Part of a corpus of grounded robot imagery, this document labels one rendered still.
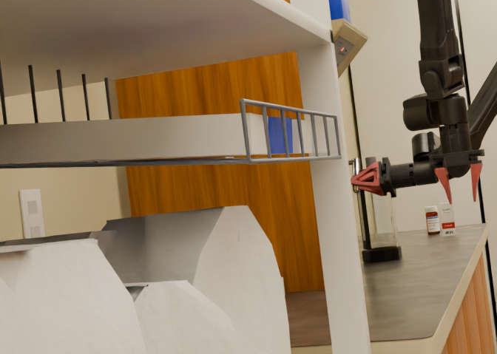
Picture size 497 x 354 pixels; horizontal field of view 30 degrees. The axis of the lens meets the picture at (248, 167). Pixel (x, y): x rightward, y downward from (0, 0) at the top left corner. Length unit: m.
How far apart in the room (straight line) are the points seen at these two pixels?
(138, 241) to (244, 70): 1.12
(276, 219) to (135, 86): 0.43
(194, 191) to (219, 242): 1.17
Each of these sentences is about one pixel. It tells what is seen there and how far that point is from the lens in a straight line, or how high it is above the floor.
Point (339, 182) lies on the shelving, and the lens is 1.15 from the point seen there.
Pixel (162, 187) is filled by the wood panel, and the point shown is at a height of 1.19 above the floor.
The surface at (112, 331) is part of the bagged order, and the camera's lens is 0.61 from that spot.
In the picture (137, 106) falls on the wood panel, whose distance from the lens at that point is 2.08.
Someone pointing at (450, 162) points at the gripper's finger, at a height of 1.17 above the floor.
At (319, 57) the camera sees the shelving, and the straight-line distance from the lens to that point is 1.16.
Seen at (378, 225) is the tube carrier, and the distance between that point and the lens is 2.39.
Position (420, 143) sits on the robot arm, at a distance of 2.26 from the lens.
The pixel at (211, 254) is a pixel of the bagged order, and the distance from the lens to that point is 0.85.
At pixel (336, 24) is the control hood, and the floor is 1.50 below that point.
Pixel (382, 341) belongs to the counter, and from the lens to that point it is 1.34.
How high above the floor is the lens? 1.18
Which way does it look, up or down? 1 degrees up
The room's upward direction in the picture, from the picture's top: 7 degrees counter-clockwise
